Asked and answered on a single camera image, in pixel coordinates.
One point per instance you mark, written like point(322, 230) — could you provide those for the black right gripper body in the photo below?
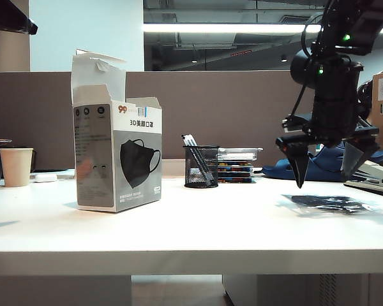
point(335, 102)

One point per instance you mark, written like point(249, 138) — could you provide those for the pens in holder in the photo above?
point(192, 140)

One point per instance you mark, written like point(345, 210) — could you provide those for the white capped pen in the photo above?
point(185, 140)

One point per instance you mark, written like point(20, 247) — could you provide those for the black mask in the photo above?
point(325, 204)

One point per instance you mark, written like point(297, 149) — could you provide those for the beige paper cup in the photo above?
point(16, 167)

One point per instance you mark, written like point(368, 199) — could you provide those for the small white case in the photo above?
point(44, 178)

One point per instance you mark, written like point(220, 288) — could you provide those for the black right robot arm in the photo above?
point(354, 19)

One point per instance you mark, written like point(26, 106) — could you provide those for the navy blue slipper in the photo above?
point(281, 170)

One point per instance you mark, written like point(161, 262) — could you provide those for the brown desk partition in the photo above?
point(210, 111)

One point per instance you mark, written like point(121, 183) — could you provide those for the grey desk support panel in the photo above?
point(57, 291)

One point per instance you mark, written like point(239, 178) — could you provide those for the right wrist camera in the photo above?
point(295, 122)

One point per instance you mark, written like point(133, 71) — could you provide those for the black mesh pen holder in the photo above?
point(199, 172)

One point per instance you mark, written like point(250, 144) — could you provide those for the beige stapler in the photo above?
point(381, 173)

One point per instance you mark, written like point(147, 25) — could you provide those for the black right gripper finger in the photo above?
point(354, 156)
point(298, 159)

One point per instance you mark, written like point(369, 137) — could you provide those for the dark blue cloth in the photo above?
point(330, 156)

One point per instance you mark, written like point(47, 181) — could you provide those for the long ceiling light strip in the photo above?
point(226, 28)

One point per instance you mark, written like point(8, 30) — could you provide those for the clear plastic tray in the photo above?
point(239, 154)

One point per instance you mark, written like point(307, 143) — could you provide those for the white grey cardboard mask box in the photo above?
point(115, 159)

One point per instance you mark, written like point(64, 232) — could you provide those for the beige round pillar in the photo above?
point(11, 51)

